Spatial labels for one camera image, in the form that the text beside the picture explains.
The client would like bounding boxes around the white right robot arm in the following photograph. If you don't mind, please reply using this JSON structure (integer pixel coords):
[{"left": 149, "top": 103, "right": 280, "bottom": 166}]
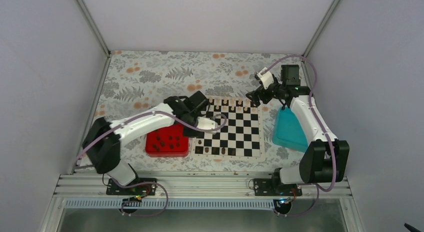
[{"left": 246, "top": 65, "right": 350, "bottom": 195}]

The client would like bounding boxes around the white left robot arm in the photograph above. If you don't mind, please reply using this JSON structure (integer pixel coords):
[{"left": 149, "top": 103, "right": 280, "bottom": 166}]
[{"left": 81, "top": 91, "right": 218, "bottom": 194}]

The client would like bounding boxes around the light wooden chess pieces row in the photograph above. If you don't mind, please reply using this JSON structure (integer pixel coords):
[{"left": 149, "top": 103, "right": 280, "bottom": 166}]
[{"left": 208, "top": 96, "right": 259, "bottom": 113}]

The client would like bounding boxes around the red plastic tray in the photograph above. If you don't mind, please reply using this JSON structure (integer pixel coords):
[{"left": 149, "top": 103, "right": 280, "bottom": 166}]
[{"left": 145, "top": 124, "right": 189, "bottom": 157}]

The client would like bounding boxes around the teal plastic tray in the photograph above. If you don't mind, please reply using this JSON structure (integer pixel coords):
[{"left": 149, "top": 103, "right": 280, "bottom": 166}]
[{"left": 271, "top": 107, "right": 309, "bottom": 153}]

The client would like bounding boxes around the black and white chessboard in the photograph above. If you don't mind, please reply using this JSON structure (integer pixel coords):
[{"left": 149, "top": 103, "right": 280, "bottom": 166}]
[{"left": 190, "top": 105, "right": 265, "bottom": 162}]

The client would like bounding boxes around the floral patterned table mat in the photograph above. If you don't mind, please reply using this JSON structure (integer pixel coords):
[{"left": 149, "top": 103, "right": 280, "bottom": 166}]
[{"left": 94, "top": 51, "right": 303, "bottom": 172}]

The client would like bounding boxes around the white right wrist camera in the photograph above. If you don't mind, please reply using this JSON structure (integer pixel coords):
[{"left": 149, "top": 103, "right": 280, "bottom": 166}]
[{"left": 255, "top": 67, "right": 275, "bottom": 90}]

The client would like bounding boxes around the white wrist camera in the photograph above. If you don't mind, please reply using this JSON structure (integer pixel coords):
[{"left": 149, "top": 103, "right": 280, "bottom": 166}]
[
  {"left": 255, "top": 67, "right": 275, "bottom": 90},
  {"left": 196, "top": 117, "right": 218, "bottom": 132}
]

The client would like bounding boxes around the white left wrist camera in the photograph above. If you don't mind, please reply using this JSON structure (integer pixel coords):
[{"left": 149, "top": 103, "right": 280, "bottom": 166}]
[{"left": 196, "top": 117, "right": 218, "bottom": 132}]

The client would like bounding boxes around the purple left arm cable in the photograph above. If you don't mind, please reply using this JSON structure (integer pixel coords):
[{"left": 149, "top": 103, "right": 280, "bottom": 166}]
[{"left": 74, "top": 111, "right": 229, "bottom": 218}]

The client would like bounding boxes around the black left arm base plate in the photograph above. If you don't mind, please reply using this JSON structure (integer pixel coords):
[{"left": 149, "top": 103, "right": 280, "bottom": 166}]
[{"left": 105, "top": 179, "right": 156, "bottom": 196}]

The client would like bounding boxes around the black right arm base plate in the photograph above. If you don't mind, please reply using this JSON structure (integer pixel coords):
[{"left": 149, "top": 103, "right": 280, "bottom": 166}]
[{"left": 249, "top": 178, "right": 303, "bottom": 196}]

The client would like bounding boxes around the aluminium mounting rail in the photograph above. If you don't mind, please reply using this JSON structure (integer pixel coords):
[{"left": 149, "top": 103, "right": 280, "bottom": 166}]
[{"left": 51, "top": 172, "right": 353, "bottom": 210}]

